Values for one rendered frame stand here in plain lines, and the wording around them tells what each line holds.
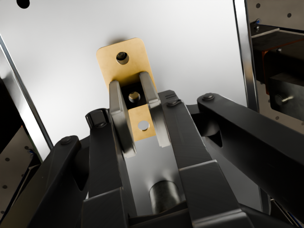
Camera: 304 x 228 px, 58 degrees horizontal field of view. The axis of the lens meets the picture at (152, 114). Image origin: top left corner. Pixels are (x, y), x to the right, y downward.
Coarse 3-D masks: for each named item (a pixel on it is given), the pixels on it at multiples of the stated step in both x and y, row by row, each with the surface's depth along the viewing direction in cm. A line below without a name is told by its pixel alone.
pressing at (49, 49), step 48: (0, 0) 21; (48, 0) 21; (96, 0) 22; (144, 0) 22; (192, 0) 23; (240, 0) 24; (0, 48) 22; (48, 48) 23; (96, 48) 23; (192, 48) 24; (240, 48) 25; (48, 96) 24; (96, 96) 25; (192, 96) 26; (240, 96) 27; (48, 144) 26; (144, 144) 27; (144, 192) 29; (240, 192) 31
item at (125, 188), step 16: (96, 112) 14; (96, 128) 14; (112, 128) 14; (96, 144) 13; (112, 144) 12; (96, 160) 11; (112, 160) 11; (96, 176) 10; (112, 176) 10; (128, 176) 14; (96, 192) 9; (112, 192) 8; (128, 192) 11; (96, 208) 8; (112, 208) 8; (128, 208) 9; (96, 224) 7; (112, 224) 7; (128, 224) 7
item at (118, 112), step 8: (112, 88) 19; (120, 88) 21; (112, 96) 18; (120, 96) 18; (112, 104) 16; (120, 104) 16; (112, 112) 15; (120, 112) 15; (112, 120) 15; (120, 120) 15; (128, 120) 19; (120, 128) 15; (128, 128) 16; (120, 136) 15; (128, 136) 16; (128, 144) 16; (128, 152) 16; (136, 152) 16
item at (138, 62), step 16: (112, 48) 21; (128, 48) 21; (144, 48) 21; (112, 64) 21; (128, 64) 21; (144, 64) 22; (112, 80) 22; (128, 80) 22; (128, 96) 21; (144, 96) 22; (128, 112) 23; (144, 112) 23
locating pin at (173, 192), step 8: (160, 184) 29; (168, 184) 29; (152, 192) 29; (160, 192) 28; (168, 192) 27; (176, 192) 28; (152, 200) 28; (160, 200) 27; (168, 200) 26; (176, 200) 27; (152, 208) 27; (160, 208) 26; (168, 208) 26
